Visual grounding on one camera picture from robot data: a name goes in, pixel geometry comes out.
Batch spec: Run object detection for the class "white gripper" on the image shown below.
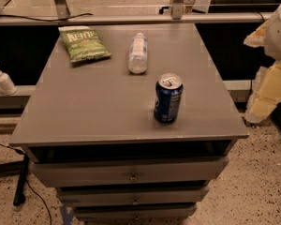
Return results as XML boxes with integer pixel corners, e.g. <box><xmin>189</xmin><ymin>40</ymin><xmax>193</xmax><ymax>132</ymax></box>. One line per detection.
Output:
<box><xmin>244</xmin><ymin>4</ymin><xmax>281</xmax><ymax>124</ymax></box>

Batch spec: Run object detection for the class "green jalapeno chip bag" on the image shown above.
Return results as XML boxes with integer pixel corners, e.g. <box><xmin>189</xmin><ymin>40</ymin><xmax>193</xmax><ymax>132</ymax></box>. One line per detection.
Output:
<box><xmin>58</xmin><ymin>25</ymin><xmax>111</xmax><ymax>63</ymax></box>

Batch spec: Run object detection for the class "clear plastic water bottle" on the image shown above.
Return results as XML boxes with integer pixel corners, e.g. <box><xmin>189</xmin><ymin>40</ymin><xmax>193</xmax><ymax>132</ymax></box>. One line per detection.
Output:
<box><xmin>128</xmin><ymin>33</ymin><xmax>147</xmax><ymax>74</ymax></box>

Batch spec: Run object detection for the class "white pump dispenser bottle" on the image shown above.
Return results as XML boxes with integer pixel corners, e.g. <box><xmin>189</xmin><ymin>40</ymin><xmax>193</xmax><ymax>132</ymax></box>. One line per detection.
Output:
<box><xmin>0</xmin><ymin>70</ymin><xmax>17</xmax><ymax>96</ymax></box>

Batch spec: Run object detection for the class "blue soda can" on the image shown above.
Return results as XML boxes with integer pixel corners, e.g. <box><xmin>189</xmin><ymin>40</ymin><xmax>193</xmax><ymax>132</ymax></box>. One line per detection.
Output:
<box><xmin>154</xmin><ymin>73</ymin><xmax>184</xmax><ymax>123</ymax></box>

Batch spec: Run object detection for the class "grey drawer cabinet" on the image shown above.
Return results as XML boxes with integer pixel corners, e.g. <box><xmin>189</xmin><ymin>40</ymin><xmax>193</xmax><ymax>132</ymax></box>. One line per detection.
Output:
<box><xmin>8</xmin><ymin>22</ymin><xmax>250</xmax><ymax>222</ymax></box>

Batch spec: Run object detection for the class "top grey drawer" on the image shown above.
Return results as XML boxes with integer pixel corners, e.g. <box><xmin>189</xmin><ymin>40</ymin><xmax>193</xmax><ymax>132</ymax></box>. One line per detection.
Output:
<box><xmin>31</xmin><ymin>156</ymin><xmax>229</xmax><ymax>188</ymax></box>

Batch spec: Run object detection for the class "grey drawer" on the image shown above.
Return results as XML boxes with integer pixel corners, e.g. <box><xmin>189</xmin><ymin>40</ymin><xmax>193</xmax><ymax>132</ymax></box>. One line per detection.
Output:
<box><xmin>31</xmin><ymin>156</ymin><xmax>229</xmax><ymax>188</ymax></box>
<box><xmin>74</xmin><ymin>202</ymin><xmax>197</xmax><ymax>221</ymax></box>
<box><xmin>57</xmin><ymin>185</ymin><xmax>209</xmax><ymax>207</ymax></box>

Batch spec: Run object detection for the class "middle grey drawer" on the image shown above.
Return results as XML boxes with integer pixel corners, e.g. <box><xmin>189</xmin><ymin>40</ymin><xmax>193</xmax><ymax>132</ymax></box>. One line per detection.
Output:
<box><xmin>57</xmin><ymin>185</ymin><xmax>209</xmax><ymax>207</ymax></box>

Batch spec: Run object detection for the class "bottom grey drawer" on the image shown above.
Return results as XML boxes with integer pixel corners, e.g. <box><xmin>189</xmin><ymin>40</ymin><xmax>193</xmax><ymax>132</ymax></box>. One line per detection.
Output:
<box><xmin>74</xmin><ymin>202</ymin><xmax>197</xmax><ymax>221</ymax></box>

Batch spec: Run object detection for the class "black stand leg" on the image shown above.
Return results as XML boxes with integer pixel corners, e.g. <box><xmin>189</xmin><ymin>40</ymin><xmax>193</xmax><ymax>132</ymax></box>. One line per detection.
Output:
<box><xmin>0</xmin><ymin>155</ymin><xmax>29</xmax><ymax>206</ymax></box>

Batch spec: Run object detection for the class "metal frame rail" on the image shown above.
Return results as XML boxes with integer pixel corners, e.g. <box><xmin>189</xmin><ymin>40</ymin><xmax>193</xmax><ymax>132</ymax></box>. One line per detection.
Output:
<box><xmin>0</xmin><ymin>12</ymin><xmax>273</xmax><ymax>26</ymax></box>

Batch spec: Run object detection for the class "black cable on rail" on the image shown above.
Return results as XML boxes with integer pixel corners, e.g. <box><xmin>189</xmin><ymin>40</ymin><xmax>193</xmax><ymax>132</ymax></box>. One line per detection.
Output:
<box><xmin>0</xmin><ymin>6</ymin><xmax>94</xmax><ymax>23</ymax></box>

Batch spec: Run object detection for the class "black floor cable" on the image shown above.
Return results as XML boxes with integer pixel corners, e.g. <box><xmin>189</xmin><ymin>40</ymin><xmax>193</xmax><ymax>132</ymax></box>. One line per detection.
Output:
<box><xmin>0</xmin><ymin>136</ymin><xmax>53</xmax><ymax>225</ymax></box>

